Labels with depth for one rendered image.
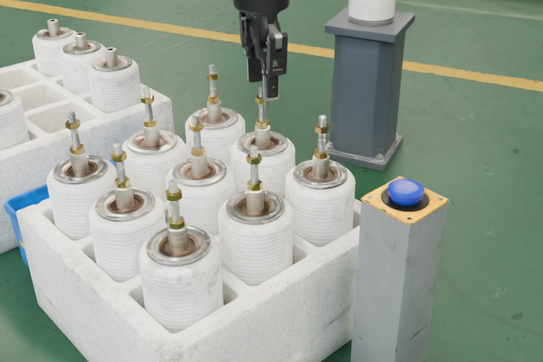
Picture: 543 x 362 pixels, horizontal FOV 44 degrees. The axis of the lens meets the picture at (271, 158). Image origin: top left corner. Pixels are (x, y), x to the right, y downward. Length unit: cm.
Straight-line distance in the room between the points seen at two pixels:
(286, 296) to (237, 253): 8
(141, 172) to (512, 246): 66
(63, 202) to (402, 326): 47
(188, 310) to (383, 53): 73
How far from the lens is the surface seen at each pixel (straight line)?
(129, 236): 85
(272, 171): 97
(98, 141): 127
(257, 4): 88
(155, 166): 99
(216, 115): 107
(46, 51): 150
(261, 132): 98
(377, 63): 134
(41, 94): 147
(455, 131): 163
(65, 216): 97
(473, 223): 131
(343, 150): 145
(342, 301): 96
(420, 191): 75
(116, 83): 129
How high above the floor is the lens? 73
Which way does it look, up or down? 30 degrees down
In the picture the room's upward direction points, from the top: 1 degrees counter-clockwise
